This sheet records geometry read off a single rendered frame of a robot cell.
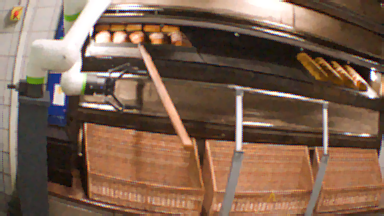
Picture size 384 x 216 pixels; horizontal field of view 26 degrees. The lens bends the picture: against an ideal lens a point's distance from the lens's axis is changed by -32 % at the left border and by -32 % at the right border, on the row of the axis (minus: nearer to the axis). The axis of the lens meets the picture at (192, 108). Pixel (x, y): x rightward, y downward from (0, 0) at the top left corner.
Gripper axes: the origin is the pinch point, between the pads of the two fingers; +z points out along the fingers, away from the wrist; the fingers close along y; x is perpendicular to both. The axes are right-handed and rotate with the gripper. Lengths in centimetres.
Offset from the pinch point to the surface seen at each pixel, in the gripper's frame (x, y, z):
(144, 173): -62, 51, 14
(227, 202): -10, 47, 44
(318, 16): -70, -42, 96
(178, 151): -65, 39, 29
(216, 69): -69, 1, 41
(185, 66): -69, 1, 27
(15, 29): -71, -16, -83
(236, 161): -10, 27, 44
